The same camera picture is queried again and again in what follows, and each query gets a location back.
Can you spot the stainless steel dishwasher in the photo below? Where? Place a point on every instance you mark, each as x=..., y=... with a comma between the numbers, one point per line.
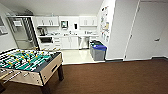
x=84, y=42

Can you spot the grey bin green lid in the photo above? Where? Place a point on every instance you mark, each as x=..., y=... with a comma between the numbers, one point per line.
x=95, y=44

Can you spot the white narrow drawer unit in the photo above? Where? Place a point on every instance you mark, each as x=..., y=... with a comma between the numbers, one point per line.
x=94, y=38

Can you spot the white two-door base cabinet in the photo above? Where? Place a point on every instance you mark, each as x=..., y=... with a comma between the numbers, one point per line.
x=69, y=42

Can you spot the grey bin blue lid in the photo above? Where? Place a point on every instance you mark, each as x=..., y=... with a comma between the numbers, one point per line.
x=99, y=53

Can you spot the white drawer stack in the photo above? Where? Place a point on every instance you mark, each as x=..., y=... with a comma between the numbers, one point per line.
x=57, y=43

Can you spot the black built-in microwave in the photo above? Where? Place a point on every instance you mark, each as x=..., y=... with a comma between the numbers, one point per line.
x=46, y=40

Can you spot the foosball table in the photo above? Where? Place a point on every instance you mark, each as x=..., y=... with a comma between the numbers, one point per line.
x=33, y=71

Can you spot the stainless steel refrigerator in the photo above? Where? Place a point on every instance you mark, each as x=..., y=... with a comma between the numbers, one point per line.
x=21, y=36

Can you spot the white room door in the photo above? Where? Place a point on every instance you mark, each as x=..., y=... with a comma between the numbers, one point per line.
x=146, y=30

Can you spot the white wall cabinet wide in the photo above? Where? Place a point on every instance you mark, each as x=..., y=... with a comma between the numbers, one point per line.
x=46, y=21

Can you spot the grey wall frame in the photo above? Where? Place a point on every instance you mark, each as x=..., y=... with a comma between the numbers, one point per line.
x=3, y=26

